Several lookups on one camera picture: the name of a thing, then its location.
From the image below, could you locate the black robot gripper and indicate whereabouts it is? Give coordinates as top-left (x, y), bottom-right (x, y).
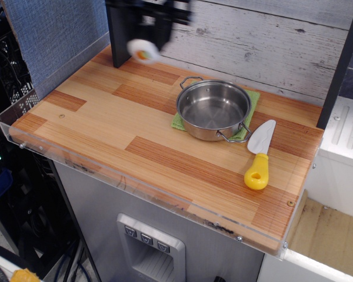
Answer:
top-left (105, 1), bottom-right (192, 51)

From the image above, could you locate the green cloth mat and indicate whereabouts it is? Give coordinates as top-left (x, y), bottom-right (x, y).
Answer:
top-left (171, 80), bottom-right (261, 140)

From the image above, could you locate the black vertical post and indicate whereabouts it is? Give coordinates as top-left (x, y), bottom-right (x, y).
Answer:
top-left (316, 19), bottom-right (353, 129)
top-left (105, 1), bottom-right (140, 68)

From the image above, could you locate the silver dispenser panel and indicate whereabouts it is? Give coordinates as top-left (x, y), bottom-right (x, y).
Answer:
top-left (116, 213), bottom-right (187, 281)

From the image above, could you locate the yellow black object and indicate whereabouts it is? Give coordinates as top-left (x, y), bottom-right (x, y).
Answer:
top-left (0, 268), bottom-right (41, 282)

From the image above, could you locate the black vertical post left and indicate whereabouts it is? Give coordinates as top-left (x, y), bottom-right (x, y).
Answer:
top-left (105, 1), bottom-right (140, 68)

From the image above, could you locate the blue fabric panel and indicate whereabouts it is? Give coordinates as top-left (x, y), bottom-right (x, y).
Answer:
top-left (1, 0), bottom-right (110, 99)

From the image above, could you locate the clear acrylic table guard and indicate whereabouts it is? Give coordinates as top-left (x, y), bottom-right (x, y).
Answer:
top-left (0, 86), bottom-right (323, 256)

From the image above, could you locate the stainless steel pot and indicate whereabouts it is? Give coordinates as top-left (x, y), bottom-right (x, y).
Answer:
top-left (175, 76), bottom-right (252, 143)

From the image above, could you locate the white side cabinet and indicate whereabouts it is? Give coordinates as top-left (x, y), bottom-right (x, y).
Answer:
top-left (258, 97), bottom-right (353, 281)

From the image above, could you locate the plush sushi roll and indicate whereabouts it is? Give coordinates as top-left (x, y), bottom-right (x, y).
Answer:
top-left (127, 39), bottom-right (160, 65)

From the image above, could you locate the silver toy fridge cabinet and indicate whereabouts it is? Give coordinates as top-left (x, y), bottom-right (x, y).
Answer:
top-left (56, 164), bottom-right (264, 281)

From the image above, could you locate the black vertical post right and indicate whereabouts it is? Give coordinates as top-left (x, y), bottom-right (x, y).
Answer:
top-left (316, 19), bottom-right (353, 129)

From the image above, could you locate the yellow handled toy knife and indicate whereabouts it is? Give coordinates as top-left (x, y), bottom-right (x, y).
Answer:
top-left (244, 120), bottom-right (277, 190)

